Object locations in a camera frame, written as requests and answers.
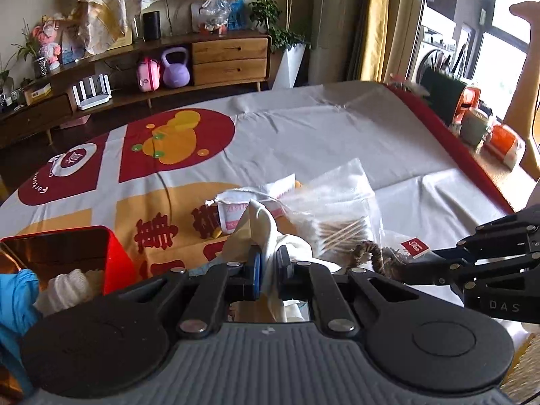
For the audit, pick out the wooden TV cabinet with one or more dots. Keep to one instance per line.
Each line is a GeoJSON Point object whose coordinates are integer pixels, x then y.
{"type": "Point", "coordinates": [238, 57]}

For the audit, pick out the cotton swab bag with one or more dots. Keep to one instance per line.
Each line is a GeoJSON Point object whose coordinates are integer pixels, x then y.
{"type": "Point", "coordinates": [335, 213]}

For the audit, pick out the white printed tablecloth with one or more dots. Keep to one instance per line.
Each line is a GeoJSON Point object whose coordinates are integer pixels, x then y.
{"type": "Point", "coordinates": [149, 181]}

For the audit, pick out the pink toy case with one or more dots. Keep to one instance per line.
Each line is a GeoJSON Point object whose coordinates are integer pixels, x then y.
{"type": "Point", "coordinates": [148, 75]}

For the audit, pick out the purple kettlebell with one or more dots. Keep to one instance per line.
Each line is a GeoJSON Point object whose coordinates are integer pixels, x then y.
{"type": "Point", "coordinates": [175, 74]}

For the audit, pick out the yellow curtain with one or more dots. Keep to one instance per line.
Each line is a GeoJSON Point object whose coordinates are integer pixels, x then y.
{"type": "Point", "coordinates": [374, 40]}

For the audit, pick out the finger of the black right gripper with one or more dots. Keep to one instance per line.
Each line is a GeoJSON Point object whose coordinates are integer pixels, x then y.
{"type": "Point", "coordinates": [313, 283]}

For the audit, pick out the white wifi router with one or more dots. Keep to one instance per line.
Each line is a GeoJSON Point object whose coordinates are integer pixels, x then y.
{"type": "Point", "coordinates": [92, 91]}

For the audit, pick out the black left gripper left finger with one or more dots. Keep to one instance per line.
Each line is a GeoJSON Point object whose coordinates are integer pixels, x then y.
{"type": "Point", "coordinates": [212, 293]}

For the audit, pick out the potted green tree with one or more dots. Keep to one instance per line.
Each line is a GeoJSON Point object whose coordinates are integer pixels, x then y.
{"type": "Point", "coordinates": [269, 17]}

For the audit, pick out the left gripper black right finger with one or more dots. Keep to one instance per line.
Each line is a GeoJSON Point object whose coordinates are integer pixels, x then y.
{"type": "Point", "coordinates": [435, 271]}

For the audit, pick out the red metal tin box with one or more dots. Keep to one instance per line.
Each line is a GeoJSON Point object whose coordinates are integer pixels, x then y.
{"type": "Point", "coordinates": [51, 253]}

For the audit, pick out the clear plastic bag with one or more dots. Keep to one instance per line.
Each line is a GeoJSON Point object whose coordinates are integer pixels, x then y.
{"type": "Point", "coordinates": [213, 17]}

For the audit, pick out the black speaker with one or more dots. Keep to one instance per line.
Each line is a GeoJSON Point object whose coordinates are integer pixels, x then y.
{"type": "Point", "coordinates": [151, 26]}

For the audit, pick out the small potted plant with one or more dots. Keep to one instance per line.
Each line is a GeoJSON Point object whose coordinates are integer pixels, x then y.
{"type": "Point", "coordinates": [30, 48]}

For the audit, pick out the white standing air conditioner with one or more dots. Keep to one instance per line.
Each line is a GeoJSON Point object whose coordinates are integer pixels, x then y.
{"type": "Point", "coordinates": [333, 30]}

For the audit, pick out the blue rubber glove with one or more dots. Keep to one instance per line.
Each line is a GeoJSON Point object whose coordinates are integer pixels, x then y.
{"type": "Point", "coordinates": [18, 314]}

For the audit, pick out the white knitted glove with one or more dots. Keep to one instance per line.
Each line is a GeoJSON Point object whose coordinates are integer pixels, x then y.
{"type": "Point", "coordinates": [68, 290]}

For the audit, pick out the pink plush doll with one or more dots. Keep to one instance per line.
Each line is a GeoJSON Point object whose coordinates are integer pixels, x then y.
{"type": "Point", "coordinates": [46, 34]}

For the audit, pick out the pink white packet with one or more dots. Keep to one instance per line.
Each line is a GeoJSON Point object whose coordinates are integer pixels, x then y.
{"type": "Point", "coordinates": [232, 203]}

